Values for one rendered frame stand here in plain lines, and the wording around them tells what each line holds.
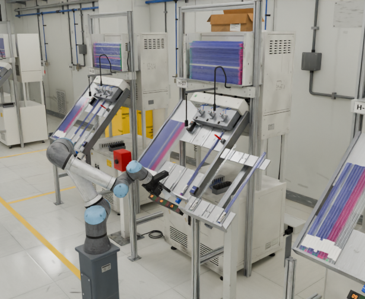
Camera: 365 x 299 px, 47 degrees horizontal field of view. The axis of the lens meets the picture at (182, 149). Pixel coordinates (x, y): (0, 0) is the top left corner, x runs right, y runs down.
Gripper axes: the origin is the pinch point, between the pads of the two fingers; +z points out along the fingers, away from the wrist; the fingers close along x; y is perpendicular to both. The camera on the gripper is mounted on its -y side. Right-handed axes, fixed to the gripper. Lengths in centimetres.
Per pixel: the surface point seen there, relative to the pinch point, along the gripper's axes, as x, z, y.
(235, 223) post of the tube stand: 35.8, 25.2, -5.3
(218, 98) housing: -14, 2, -75
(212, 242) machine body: -2, 62, 6
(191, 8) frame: -50, -37, -122
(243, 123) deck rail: 10, 11, -65
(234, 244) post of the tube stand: 35.8, 34.4, 4.5
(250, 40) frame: 12, -24, -104
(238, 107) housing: 8, 2, -71
